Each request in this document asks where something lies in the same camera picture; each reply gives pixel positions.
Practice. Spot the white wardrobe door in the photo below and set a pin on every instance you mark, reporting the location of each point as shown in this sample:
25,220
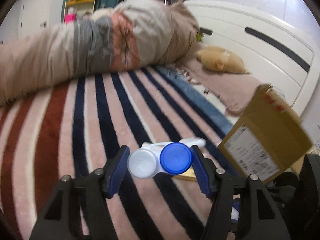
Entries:
37,7

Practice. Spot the striped pink and navy blanket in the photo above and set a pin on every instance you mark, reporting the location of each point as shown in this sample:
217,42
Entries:
75,140

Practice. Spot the tan flat box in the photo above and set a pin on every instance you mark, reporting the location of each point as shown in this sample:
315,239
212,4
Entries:
186,176

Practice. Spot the yellow shelf rack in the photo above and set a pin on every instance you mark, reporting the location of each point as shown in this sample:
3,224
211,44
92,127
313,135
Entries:
80,5

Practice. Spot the blue and white contact lens case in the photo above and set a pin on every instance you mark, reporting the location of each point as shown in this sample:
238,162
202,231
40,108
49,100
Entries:
165,160

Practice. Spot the white bed headboard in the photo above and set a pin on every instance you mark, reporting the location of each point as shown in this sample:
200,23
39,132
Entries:
262,42

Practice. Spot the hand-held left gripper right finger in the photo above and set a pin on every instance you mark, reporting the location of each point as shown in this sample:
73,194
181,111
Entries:
203,176

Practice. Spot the pink fuzzy blanket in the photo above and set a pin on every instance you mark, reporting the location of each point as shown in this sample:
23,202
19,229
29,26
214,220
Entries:
225,87

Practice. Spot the cardboard box with white label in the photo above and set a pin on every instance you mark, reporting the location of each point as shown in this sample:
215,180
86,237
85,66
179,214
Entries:
265,140

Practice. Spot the white plastic bottle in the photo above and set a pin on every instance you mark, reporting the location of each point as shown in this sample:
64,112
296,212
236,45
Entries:
193,142

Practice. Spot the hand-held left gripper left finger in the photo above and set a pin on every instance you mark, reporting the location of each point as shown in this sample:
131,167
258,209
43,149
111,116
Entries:
117,173

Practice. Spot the bright pink object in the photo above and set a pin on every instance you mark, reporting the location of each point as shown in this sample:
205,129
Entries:
70,17

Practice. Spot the beige patchwork rolled quilt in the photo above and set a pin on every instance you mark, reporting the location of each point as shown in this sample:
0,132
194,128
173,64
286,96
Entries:
82,45

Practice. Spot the small green toy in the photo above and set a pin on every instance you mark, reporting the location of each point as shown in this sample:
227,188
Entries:
199,36

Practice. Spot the orange plush toy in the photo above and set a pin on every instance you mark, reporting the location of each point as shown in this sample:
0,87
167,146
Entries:
221,59

